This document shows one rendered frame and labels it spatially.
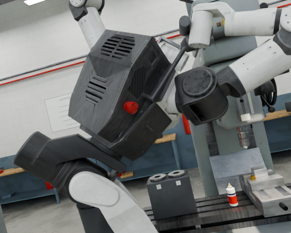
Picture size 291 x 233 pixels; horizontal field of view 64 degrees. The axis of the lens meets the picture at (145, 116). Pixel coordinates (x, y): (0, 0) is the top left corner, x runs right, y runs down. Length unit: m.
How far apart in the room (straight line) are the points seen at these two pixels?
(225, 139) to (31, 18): 5.98
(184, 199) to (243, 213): 0.27
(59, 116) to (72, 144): 5.49
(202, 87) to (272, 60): 0.18
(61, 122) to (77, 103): 5.46
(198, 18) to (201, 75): 0.22
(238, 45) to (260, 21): 0.44
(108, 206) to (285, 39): 0.63
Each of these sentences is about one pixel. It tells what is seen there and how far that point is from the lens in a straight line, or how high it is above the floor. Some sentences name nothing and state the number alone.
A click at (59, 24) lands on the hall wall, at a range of 6.46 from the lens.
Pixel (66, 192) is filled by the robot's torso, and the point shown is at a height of 1.31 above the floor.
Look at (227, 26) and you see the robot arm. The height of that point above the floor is 1.66.
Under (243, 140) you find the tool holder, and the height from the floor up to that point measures 1.23.
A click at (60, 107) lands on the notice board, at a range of 6.16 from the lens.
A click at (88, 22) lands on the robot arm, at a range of 0.98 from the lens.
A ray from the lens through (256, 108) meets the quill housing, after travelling 1.19.
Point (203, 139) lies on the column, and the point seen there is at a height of 1.21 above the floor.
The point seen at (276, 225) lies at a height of 0.85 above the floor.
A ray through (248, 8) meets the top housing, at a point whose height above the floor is 1.79.
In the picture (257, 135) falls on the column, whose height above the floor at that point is 1.17.
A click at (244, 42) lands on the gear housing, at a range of 1.17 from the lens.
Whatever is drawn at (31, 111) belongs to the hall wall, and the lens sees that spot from 6.57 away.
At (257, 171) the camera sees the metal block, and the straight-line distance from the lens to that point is 1.30.
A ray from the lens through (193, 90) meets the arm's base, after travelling 0.60.
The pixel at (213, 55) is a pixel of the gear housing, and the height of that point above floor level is 1.66.
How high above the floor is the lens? 1.47
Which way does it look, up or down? 1 degrees down
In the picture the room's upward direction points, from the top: 13 degrees counter-clockwise
